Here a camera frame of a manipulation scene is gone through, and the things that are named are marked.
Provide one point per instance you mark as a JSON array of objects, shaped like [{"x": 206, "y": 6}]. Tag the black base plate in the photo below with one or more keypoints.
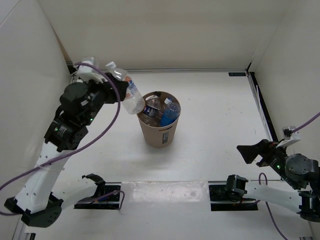
[
  {"x": 111, "y": 202},
  {"x": 221, "y": 202}
]

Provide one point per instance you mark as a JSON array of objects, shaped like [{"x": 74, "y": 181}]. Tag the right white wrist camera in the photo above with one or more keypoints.
[{"x": 290, "y": 137}]

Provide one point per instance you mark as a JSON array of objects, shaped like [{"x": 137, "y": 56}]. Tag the right dark table label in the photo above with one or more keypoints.
[{"x": 237, "y": 74}]

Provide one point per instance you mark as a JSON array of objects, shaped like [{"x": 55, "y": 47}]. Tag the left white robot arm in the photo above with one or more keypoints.
[{"x": 36, "y": 203}]

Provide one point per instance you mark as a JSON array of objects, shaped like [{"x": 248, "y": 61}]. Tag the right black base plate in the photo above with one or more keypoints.
[{"x": 221, "y": 202}]

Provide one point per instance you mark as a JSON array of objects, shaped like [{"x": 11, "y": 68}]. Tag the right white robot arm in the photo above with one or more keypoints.
[{"x": 301, "y": 173}]

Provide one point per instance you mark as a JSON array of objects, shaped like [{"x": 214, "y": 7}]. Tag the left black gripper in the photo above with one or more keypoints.
[{"x": 107, "y": 87}]

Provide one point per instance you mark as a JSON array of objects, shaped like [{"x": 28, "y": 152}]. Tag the small Pepsi bottle black cap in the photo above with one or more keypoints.
[{"x": 152, "y": 105}]

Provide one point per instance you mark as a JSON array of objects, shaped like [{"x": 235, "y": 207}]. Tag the clear bottle blue white label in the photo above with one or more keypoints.
[{"x": 133, "y": 102}]

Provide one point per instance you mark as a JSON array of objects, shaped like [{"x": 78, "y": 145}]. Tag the brown cylindrical waste bin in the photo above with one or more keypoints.
[{"x": 155, "y": 135}]

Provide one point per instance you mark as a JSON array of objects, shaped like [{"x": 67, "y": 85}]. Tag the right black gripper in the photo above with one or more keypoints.
[{"x": 249, "y": 152}]

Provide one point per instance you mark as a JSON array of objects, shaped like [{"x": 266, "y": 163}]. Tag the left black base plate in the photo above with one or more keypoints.
[{"x": 111, "y": 202}]

